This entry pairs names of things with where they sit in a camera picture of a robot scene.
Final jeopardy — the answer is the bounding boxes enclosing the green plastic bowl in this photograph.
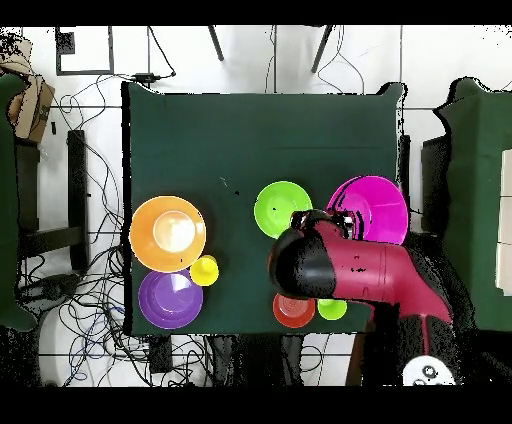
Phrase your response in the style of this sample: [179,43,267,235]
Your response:
[253,180,314,240]

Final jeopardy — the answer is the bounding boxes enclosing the pink plastic bowl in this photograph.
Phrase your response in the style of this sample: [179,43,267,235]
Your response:
[325,174,410,246]

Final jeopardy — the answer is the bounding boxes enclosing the light green plastic cup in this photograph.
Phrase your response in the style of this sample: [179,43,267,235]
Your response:
[317,298,348,321]

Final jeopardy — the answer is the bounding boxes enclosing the orange-red plastic bowl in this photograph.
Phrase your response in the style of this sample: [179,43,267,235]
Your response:
[272,293,317,330]

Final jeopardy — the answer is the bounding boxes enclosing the dark green table cloth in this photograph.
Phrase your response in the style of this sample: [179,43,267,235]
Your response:
[121,81,407,336]

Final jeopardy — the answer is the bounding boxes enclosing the yellow plastic cup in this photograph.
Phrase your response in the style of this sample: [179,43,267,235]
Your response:
[189,254,220,288]

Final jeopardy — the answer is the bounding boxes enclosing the neighbouring green table cloth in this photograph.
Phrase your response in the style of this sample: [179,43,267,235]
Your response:
[433,77,512,333]
[0,73,38,332]

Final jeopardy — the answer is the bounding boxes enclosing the purple plastic bowl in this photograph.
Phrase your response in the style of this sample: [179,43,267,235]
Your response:
[137,268,204,330]

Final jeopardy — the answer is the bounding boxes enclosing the black tripod leg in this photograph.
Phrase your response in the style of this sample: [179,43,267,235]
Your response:
[310,25,334,74]
[206,25,225,62]

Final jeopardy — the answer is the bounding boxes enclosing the orange plastic bowl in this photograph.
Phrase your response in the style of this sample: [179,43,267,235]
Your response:
[128,195,208,274]

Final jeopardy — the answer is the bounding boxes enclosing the white box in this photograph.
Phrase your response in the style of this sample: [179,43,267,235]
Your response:
[494,148,512,297]

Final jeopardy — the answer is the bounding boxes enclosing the black power brick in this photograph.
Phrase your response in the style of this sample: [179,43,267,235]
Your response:
[148,335,174,374]

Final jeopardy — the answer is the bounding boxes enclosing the black round floor base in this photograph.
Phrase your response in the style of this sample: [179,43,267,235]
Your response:
[15,273,81,318]

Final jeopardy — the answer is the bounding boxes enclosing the cardboard box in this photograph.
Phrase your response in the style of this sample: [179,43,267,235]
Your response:
[0,33,56,144]

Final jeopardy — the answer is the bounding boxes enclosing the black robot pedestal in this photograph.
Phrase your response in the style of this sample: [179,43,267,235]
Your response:
[205,334,305,387]

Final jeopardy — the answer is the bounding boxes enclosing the tangle of black cables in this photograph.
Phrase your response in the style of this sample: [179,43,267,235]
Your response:
[15,75,209,387]

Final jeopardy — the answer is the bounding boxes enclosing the black table frame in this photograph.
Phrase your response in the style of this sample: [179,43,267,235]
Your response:
[15,129,90,272]

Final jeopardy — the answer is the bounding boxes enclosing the black floor frame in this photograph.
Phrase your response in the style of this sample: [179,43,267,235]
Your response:
[54,26,116,77]

